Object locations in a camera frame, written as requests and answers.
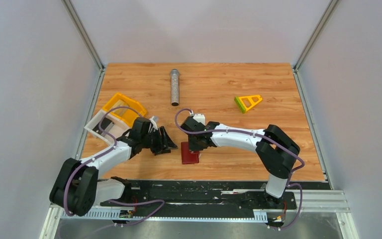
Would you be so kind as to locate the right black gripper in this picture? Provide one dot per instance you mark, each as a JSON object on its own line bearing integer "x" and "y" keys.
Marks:
{"x": 194, "y": 143}

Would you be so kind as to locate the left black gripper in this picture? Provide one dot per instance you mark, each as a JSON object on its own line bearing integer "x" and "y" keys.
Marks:
{"x": 157, "y": 141}

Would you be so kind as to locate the red leather card holder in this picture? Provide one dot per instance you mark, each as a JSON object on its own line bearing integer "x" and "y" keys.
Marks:
{"x": 188, "y": 156}

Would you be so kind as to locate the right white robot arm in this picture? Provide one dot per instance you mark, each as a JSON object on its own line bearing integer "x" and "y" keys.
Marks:
{"x": 276, "y": 150}

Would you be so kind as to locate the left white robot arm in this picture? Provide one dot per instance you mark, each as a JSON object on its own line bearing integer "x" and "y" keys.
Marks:
{"x": 79, "y": 186}

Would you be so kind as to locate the black card in white bin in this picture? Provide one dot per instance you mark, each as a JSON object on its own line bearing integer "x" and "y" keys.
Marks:
{"x": 104, "y": 124}

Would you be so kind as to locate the yellow plastic bin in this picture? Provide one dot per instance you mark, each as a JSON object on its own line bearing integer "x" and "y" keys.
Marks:
{"x": 126, "y": 115}

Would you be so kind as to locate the white plastic bin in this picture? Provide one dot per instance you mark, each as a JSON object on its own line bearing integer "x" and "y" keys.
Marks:
{"x": 111, "y": 133}

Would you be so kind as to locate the grey metal tube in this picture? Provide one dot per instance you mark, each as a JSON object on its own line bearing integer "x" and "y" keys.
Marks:
{"x": 175, "y": 96}

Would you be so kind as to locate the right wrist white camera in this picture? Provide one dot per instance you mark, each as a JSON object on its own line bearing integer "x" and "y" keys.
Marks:
{"x": 200, "y": 118}

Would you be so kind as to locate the wrist white camera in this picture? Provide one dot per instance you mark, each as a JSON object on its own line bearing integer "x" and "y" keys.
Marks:
{"x": 200, "y": 118}
{"x": 153, "y": 120}

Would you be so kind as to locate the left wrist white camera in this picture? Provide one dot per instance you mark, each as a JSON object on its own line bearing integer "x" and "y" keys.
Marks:
{"x": 153, "y": 120}

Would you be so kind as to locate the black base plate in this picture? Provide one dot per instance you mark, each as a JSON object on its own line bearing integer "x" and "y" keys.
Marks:
{"x": 204, "y": 198}

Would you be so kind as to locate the yellow green triangular bracket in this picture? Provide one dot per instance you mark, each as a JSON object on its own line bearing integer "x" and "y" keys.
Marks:
{"x": 246, "y": 103}

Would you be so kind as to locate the slotted white cable duct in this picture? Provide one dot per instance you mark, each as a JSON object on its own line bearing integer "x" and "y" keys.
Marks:
{"x": 118, "y": 214}

